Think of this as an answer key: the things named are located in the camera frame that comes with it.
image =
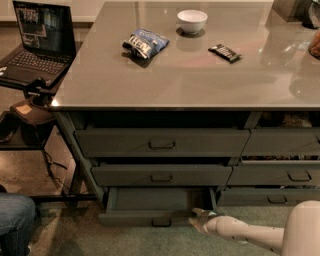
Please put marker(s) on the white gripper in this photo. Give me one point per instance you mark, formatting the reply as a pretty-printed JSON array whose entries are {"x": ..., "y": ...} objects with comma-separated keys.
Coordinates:
[{"x": 216, "y": 224}]

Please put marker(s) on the grey drawer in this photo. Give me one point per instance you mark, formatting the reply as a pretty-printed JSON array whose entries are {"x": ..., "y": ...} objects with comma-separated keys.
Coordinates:
[
  {"x": 283, "y": 142},
  {"x": 161, "y": 175},
  {"x": 155, "y": 206},
  {"x": 265, "y": 197},
  {"x": 161, "y": 142},
  {"x": 277, "y": 172}
]

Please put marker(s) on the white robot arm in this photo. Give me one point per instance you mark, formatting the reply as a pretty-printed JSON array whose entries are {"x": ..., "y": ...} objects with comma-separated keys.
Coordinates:
[{"x": 299, "y": 237}]

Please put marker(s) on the black open laptop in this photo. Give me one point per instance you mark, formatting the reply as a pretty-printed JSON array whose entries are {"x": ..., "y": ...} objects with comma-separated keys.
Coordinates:
[{"x": 48, "y": 45}]

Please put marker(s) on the black candy bar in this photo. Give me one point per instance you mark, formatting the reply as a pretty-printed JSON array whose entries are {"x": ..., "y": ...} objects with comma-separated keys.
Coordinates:
[{"x": 225, "y": 53}]

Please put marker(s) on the person leg in jeans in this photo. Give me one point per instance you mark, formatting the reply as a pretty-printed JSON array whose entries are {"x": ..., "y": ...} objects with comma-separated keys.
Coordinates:
[{"x": 17, "y": 214}]

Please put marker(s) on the blue chip bag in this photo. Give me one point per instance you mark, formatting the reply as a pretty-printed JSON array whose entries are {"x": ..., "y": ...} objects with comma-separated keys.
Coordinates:
[{"x": 145, "y": 44}]

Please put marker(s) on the black box with note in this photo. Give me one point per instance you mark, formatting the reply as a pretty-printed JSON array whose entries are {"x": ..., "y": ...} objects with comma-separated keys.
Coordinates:
[{"x": 33, "y": 111}]

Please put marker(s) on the white ceramic bowl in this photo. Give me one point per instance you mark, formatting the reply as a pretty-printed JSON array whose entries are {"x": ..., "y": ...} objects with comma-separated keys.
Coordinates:
[{"x": 192, "y": 21}]

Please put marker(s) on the black laptop stand cart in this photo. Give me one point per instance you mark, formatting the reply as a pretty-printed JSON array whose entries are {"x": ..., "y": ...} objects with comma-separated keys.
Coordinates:
[{"x": 33, "y": 136}]

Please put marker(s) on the orange jar at edge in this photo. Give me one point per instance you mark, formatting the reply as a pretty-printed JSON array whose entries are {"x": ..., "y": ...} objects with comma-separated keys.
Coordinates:
[{"x": 314, "y": 46}]

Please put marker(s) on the grey cabinet frame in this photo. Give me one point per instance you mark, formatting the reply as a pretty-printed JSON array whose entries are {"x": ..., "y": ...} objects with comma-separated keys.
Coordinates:
[{"x": 70, "y": 122}]

